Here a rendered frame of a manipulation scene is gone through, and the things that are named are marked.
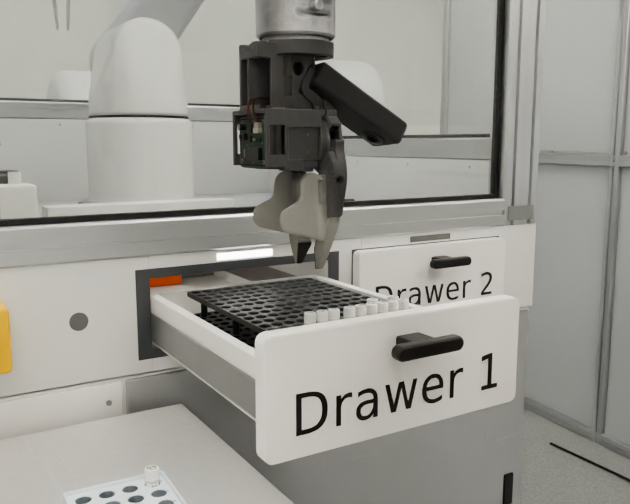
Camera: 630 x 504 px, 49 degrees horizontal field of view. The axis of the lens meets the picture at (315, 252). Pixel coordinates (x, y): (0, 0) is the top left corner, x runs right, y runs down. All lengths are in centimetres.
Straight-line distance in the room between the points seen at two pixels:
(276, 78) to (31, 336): 41
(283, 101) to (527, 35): 65
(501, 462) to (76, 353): 78
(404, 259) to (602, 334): 173
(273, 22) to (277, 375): 31
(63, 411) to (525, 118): 83
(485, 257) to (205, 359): 57
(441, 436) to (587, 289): 162
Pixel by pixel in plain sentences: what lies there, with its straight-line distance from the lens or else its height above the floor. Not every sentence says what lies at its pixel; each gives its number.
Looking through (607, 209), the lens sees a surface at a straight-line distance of 263.
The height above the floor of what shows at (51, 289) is 92.
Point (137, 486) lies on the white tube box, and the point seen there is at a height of 80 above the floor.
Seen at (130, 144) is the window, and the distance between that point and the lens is 87.
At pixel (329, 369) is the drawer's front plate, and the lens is 60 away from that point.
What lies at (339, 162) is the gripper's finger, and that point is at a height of 106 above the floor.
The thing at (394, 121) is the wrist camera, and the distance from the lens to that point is 70.
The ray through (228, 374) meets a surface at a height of 86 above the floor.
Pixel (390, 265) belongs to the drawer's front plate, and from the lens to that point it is 102.
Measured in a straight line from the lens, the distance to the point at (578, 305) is 278.
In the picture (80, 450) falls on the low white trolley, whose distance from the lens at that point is 80.
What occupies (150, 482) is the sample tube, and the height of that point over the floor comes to 80.
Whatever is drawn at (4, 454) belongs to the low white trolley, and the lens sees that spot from 82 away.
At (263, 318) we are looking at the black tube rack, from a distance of 73.
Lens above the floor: 108
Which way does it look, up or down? 9 degrees down
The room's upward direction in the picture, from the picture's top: straight up
